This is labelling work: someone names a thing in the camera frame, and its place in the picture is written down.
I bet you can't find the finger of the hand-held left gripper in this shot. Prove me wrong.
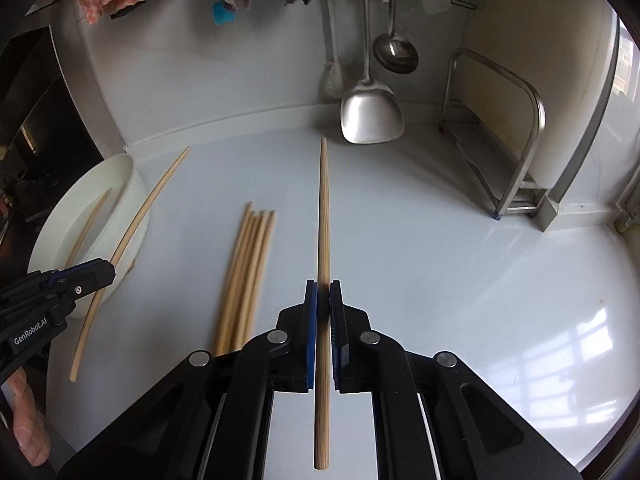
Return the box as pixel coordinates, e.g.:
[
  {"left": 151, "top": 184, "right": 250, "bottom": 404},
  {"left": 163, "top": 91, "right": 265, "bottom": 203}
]
[
  {"left": 52, "top": 258, "right": 117, "bottom": 311},
  {"left": 42, "top": 259, "right": 101, "bottom": 282}
]

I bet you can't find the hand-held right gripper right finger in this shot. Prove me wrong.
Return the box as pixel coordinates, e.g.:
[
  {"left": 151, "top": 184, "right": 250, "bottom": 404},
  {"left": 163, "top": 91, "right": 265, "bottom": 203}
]
[{"left": 327, "top": 280, "right": 591, "bottom": 480}]

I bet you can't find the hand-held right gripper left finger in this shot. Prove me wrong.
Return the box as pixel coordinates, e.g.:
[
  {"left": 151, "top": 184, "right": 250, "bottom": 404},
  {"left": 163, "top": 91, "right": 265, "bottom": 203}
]
[{"left": 60, "top": 280, "right": 321, "bottom": 480}]

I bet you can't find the white plastic basin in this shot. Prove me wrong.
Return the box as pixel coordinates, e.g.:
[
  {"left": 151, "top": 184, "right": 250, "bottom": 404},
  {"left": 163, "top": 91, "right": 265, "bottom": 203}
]
[{"left": 27, "top": 154, "right": 150, "bottom": 320}]

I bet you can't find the long wooden chopstick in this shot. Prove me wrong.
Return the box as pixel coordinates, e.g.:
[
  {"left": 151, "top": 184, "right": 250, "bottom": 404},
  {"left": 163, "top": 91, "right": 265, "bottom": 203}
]
[
  {"left": 312, "top": 137, "right": 332, "bottom": 470},
  {"left": 65, "top": 189, "right": 112, "bottom": 268},
  {"left": 68, "top": 146, "right": 192, "bottom": 383}
]

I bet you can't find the pile of wooden chopsticks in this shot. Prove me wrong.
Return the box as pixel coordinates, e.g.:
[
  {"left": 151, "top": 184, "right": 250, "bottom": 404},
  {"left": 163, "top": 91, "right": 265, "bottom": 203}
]
[{"left": 212, "top": 201, "right": 277, "bottom": 356}]

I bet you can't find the person's left hand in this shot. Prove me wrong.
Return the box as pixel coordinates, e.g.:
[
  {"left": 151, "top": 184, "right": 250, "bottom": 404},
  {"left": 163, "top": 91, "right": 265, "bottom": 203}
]
[{"left": 0, "top": 367, "right": 51, "bottom": 468}]

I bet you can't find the metal spatula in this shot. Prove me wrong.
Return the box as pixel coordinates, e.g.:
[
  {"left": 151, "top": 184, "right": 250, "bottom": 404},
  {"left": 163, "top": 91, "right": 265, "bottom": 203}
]
[{"left": 340, "top": 0, "right": 405, "bottom": 145}]

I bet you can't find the metal rack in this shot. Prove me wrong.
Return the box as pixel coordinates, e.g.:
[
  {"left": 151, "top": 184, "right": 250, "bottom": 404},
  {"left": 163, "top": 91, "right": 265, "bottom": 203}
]
[{"left": 438, "top": 47, "right": 547, "bottom": 221}]

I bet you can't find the white dish brush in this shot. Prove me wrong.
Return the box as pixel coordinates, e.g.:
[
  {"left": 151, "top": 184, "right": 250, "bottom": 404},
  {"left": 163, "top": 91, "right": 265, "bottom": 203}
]
[{"left": 320, "top": 0, "right": 346, "bottom": 98}]

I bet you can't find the metal ladle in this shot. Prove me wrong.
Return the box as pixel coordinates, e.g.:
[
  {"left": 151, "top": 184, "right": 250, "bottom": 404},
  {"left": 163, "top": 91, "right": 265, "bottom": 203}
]
[{"left": 372, "top": 0, "right": 419, "bottom": 75}]

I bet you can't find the blue brush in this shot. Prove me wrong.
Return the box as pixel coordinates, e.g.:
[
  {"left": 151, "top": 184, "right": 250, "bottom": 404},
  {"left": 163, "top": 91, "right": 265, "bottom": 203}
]
[{"left": 212, "top": 0, "right": 237, "bottom": 26}]

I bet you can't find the grey pipe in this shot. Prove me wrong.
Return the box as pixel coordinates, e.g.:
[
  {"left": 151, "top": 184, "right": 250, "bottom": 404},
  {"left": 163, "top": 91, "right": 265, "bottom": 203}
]
[{"left": 609, "top": 165, "right": 640, "bottom": 235}]

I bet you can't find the grey metal corner trim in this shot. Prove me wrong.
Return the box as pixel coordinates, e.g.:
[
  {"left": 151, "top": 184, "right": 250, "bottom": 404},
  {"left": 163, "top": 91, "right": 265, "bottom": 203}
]
[{"left": 537, "top": 7, "right": 621, "bottom": 233}]

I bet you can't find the window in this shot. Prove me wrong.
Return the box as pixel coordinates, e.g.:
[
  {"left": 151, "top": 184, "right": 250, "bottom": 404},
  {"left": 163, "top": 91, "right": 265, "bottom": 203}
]
[{"left": 612, "top": 15, "right": 640, "bottom": 96}]

